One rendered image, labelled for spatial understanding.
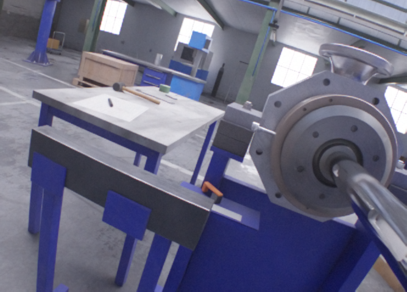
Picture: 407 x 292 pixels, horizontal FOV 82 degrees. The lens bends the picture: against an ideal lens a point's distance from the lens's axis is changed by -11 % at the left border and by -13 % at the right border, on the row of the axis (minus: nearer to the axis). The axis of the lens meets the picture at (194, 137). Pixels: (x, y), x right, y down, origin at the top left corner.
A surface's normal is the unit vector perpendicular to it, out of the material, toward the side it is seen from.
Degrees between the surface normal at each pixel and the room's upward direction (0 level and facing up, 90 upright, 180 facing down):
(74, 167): 90
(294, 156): 90
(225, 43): 90
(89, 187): 90
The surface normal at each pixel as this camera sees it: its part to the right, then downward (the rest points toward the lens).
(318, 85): -0.26, 0.18
